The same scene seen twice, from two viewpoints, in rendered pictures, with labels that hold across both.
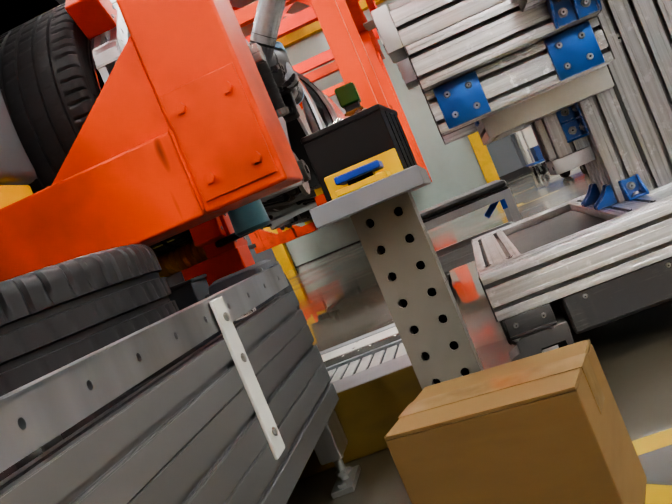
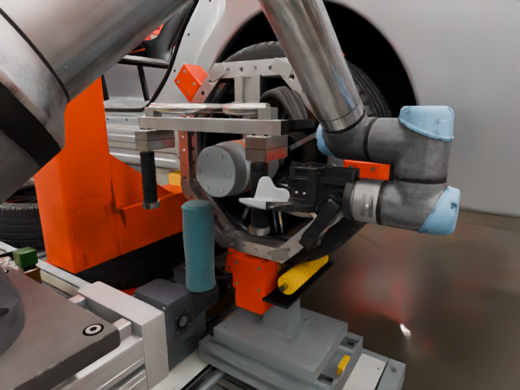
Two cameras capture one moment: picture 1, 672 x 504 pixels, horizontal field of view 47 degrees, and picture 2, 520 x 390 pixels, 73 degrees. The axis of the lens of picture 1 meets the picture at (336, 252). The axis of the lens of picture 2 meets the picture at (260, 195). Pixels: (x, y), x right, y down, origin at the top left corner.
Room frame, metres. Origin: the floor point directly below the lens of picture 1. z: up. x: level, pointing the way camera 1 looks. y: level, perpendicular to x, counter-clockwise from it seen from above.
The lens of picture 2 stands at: (2.37, -0.64, 1.01)
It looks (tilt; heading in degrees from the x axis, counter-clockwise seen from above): 14 degrees down; 114
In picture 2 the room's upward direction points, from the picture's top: straight up
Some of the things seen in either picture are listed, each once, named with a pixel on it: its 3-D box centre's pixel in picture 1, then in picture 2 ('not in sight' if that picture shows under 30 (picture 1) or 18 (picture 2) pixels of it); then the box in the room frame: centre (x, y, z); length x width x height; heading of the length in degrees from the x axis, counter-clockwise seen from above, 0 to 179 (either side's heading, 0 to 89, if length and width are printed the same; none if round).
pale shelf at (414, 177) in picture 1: (379, 194); not in sight; (1.31, -0.11, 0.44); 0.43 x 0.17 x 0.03; 170
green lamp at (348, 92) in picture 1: (348, 95); (25, 257); (1.51, -0.14, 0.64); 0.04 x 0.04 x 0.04; 80
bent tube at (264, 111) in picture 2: not in sight; (260, 94); (2.04, 0.11, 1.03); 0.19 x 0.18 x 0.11; 80
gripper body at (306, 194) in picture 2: (277, 84); (323, 189); (2.23, -0.03, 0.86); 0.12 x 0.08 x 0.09; 170
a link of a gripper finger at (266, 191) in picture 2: (290, 72); (264, 192); (2.13, -0.07, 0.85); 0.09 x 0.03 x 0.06; 26
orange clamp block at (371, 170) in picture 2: not in sight; (366, 173); (2.27, 0.21, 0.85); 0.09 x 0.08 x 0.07; 170
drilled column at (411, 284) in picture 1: (429, 319); not in sight; (1.28, -0.10, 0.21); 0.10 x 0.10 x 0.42; 80
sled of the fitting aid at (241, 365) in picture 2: not in sight; (281, 347); (1.99, 0.42, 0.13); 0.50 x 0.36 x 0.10; 170
